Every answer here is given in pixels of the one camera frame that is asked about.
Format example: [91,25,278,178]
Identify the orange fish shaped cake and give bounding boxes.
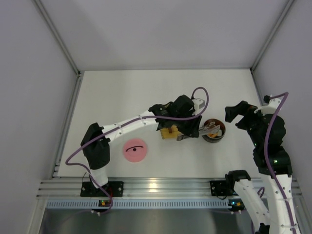
[207,132,222,138]

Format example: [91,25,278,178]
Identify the bamboo woven tray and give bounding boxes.
[160,125,181,139]

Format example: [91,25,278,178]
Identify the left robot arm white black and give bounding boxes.
[80,95,207,189]

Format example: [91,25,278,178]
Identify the purple cable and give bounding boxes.
[264,91,299,234]
[65,86,210,215]

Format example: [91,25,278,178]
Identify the metal tongs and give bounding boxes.
[176,125,222,141]

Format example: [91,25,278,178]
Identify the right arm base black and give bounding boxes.
[210,180,237,199]

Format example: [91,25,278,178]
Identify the aluminium rail frame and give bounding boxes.
[36,176,303,212]

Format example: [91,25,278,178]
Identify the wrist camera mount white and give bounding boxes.
[254,95,281,115]
[192,98,206,111]

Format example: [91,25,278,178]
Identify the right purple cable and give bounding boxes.
[264,91,299,234]

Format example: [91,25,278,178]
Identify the pink round lid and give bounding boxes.
[122,138,148,163]

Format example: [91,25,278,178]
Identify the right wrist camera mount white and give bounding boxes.
[254,95,281,115]

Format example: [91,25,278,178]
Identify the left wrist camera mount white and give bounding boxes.
[192,98,206,111]

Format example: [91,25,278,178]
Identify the round steel lunch box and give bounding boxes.
[202,118,226,143]

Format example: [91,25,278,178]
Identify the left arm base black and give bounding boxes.
[80,181,124,197]

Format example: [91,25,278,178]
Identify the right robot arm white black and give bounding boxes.
[225,96,300,234]

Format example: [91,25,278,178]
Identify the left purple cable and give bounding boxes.
[65,86,210,215]

